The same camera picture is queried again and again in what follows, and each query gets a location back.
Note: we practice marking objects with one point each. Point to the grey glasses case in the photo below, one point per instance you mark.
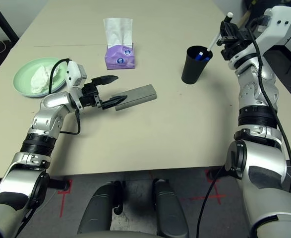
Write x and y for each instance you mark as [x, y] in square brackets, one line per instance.
[140, 95]

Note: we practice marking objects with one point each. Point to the light grey robot torso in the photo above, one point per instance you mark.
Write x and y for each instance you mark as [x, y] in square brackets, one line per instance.
[115, 235]

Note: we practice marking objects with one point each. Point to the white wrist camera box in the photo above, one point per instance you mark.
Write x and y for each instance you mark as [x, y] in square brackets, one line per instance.
[279, 27]
[73, 72]

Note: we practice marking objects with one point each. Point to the dark grey robot left leg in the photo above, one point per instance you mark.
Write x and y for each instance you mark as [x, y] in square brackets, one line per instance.
[98, 210]

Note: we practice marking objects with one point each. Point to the white marker black cap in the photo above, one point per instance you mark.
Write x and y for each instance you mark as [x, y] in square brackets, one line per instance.
[213, 42]

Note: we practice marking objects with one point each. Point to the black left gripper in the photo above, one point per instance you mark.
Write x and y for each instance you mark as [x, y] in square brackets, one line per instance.
[89, 95]

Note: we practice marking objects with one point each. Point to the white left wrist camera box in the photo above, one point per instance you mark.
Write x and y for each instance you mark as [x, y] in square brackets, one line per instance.
[73, 72]

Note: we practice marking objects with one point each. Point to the black plastic cup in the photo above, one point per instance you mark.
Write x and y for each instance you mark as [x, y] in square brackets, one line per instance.
[192, 72]

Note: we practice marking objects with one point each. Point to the dark grey robot leg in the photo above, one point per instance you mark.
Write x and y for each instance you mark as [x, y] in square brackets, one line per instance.
[98, 210]
[170, 213]

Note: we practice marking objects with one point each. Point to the green plastic plate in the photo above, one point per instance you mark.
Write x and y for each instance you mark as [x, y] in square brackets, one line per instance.
[23, 77]

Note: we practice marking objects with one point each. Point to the white tissue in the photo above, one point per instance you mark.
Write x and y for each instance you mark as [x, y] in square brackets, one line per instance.
[38, 83]

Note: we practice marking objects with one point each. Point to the black table foot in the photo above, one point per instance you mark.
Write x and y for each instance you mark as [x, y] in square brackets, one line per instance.
[213, 176]
[59, 184]

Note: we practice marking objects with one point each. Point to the dark grey robot right leg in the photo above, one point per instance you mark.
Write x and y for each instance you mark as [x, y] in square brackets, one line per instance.
[170, 213]

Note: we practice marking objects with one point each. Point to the beige side table black frame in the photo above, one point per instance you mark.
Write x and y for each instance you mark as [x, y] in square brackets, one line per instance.
[7, 27]

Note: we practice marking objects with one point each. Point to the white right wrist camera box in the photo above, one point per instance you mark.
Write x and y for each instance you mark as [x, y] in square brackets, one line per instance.
[279, 27]

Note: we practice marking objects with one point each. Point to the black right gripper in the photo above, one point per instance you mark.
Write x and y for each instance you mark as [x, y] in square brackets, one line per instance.
[234, 47]

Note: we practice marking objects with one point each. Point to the purple tissue pack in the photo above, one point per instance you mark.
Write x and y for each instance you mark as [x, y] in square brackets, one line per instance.
[120, 59]

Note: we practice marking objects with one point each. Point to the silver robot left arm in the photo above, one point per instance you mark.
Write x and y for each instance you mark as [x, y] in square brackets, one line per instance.
[53, 101]

